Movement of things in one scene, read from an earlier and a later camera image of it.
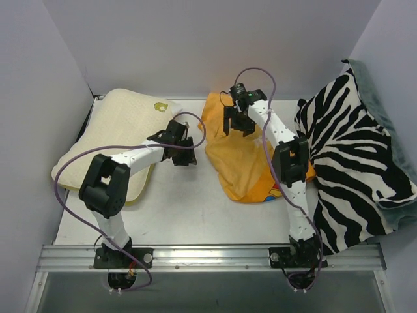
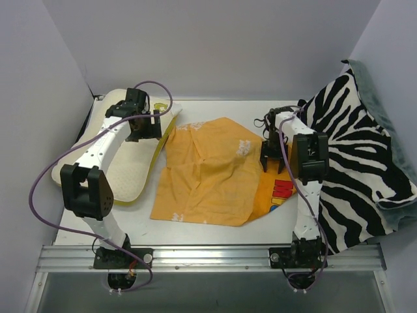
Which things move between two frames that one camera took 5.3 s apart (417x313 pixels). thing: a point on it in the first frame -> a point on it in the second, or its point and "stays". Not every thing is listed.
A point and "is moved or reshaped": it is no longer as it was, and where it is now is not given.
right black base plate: x=296 y=257 stays
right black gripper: x=238 y=118 -> x=273 y=155
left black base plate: x=107 y=258 stays
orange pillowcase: x=244 y=163 is moved or reshaped
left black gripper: x=184 y=153 -> x=147 y=131
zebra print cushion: x=354 y=162 stays
